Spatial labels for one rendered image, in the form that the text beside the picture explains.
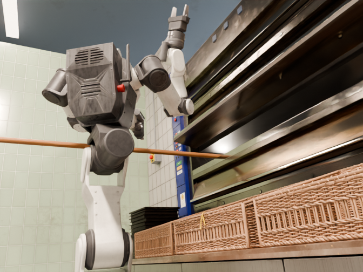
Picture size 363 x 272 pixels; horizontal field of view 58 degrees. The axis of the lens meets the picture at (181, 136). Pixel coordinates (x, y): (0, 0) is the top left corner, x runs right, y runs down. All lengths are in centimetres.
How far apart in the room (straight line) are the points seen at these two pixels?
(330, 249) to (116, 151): 73
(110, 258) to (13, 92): 237
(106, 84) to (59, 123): 199
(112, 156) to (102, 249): 33
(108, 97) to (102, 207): 42
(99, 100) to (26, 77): 217
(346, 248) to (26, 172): 268
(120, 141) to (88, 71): 33
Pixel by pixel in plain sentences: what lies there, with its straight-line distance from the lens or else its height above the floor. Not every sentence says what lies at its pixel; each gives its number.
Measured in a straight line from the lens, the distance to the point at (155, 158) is 301.
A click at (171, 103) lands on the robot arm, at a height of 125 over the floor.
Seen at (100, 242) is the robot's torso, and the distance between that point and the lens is 125.
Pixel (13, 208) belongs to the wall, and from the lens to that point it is 304.
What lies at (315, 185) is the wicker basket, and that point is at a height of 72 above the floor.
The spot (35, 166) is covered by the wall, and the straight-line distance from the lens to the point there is 312.
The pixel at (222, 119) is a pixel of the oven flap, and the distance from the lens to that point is 210.
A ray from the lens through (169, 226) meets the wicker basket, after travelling 168.
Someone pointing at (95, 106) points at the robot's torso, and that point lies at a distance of 131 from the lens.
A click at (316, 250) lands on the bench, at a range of 87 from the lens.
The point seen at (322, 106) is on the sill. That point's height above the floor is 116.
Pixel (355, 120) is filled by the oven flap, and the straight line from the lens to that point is 150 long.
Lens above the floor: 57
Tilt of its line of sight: 20 degrees up
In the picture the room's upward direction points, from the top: 4 degrees counter-clockwise
